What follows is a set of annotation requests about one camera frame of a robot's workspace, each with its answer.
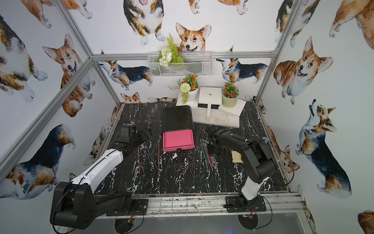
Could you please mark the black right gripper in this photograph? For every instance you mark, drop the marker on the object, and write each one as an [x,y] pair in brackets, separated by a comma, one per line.
[210,151]

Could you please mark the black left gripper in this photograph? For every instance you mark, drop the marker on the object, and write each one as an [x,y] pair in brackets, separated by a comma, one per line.
[141,137]

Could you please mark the green pencil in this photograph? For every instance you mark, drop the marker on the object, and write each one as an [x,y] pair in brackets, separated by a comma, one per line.
[214,161]
[203,146]

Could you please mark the pink top drawer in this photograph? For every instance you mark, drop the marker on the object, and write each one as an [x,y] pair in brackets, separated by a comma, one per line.
[178,140]

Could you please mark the black drawer cabinet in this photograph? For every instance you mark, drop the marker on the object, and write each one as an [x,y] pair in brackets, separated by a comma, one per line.
[177,118]

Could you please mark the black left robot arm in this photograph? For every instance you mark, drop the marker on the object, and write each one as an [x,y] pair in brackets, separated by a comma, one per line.
[74,203]

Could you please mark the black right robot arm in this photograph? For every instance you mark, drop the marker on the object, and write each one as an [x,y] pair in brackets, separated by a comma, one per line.
[258,160]

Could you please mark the red pencil near drawer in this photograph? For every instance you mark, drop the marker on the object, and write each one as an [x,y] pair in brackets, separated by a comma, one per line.
[158,154]

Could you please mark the red pencil far left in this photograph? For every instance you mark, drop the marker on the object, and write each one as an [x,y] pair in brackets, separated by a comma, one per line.
[138,155]

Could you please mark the dark blue pencil left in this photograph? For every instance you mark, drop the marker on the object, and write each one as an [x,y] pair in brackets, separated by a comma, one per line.
[150,156]

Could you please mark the red pencil right group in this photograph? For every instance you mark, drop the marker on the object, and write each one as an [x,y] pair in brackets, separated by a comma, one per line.
[208,156]

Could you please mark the yellow sticky note pad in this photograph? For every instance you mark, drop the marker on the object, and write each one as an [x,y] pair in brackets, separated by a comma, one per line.
[236,157]

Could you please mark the white wooden stand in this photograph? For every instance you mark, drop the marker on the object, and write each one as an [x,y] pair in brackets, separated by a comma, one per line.
[207,108]

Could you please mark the green pot red flowers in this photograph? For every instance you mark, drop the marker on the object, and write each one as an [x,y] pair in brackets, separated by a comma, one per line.
[229,95]

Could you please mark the white pot orange flowers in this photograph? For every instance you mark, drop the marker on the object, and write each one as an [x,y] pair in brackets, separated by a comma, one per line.
[187,85]

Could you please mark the green fern with white flowers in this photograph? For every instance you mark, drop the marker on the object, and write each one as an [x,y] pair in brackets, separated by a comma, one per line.
[169,54]

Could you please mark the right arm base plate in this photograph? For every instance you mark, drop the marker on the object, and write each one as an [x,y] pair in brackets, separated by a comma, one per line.
[240,204]

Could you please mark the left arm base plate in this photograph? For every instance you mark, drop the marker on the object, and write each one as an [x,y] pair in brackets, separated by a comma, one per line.
[136,207]

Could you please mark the white wire basket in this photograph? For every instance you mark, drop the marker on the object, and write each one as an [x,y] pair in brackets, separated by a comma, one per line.
[195,63]

